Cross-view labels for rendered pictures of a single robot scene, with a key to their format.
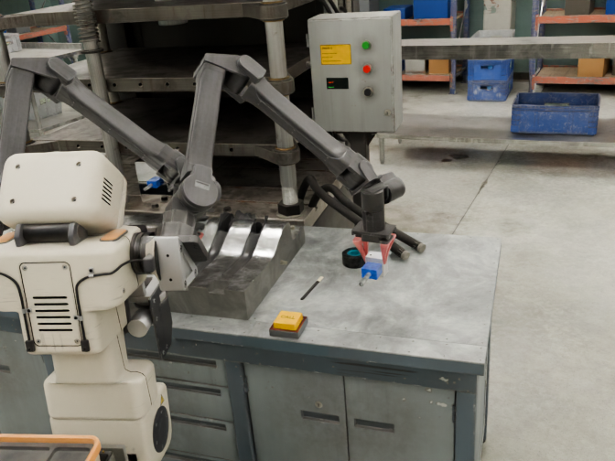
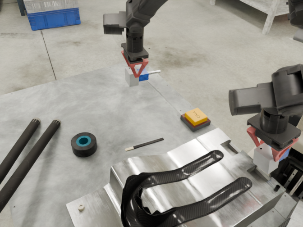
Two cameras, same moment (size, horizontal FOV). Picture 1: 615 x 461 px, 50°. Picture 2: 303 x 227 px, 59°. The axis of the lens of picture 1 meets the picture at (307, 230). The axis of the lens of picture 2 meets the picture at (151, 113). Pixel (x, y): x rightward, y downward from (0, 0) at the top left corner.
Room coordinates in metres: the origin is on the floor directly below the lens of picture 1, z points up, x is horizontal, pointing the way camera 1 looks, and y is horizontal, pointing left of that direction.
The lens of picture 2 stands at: (2.17, 0.37, 1.48)
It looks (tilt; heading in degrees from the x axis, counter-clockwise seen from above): 42 degrees down; 217
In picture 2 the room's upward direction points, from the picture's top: 3 degrees clockwise
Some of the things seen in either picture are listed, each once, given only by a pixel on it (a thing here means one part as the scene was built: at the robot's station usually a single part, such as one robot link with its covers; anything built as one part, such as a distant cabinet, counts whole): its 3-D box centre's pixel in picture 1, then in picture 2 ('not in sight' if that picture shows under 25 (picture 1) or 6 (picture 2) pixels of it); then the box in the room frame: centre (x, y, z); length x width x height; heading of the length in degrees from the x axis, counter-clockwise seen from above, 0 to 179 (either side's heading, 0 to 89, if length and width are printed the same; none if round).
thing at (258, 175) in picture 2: not in sight; (257, 177); (1.64, 0.35, 0.87); 0.05 x 0.05 x 0.04; 70
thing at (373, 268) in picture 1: (370, 272); (144, 74); (1.53, -0.15, 0.93); 0.13 x 0.05 x 0.05; 152
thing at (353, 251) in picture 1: (355, 257); (84, 144); (1.84, -0.14, 0.82); 0.08 x 0.08 x 0.04
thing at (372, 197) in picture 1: (373, 198); (133, 25); (1.56, -0.17, 1.12); 0.07 x 0.06 x 0.07; 133
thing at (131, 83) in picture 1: (186, 82); not in sight; (2.86, 0.46, 1.20); 1.29 x 0.83 x 0.19; 70
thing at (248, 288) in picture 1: (237, 253); (177, 198); (1.83, 0.22, 0.87); 0.50 x 0.26 x 0.14; 160
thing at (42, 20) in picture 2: not in sight; (52, 13); (0.29, -2.68, 0.11); 0.61 x 0.41 x 0.22; 153
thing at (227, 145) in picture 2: (220, 290); (230, 151); (1.60, 0.25, 0.87); 0.05 x 0.05 x 0.04; 70
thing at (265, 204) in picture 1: (197, 180); not in sight; (2.86, 0.48, 0.76); 1.30 x 0.84 x 0.07; 70
